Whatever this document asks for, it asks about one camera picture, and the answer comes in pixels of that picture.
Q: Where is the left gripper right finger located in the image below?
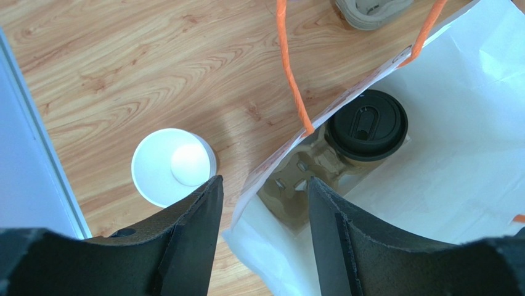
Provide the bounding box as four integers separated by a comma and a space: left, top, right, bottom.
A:
307, 177, 451, 295

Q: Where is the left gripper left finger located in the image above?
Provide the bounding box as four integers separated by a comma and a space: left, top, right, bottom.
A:
82, 175, 224, 295

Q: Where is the stack of paper cups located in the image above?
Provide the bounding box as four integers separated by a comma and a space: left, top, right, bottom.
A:
131, 128, 218, 208

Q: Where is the cardboard cup carrier tray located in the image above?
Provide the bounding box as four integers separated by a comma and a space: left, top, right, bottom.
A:
256, 125, 411, 231

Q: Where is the single paper cup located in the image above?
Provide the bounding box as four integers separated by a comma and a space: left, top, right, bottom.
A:
335, 148, 388, 168

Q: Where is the white paper takeout bag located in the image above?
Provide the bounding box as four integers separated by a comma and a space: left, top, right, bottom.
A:
221, 0, 525, 296

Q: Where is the black coffee cup lid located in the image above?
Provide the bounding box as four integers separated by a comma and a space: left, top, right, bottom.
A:
325, 89, 409, 162

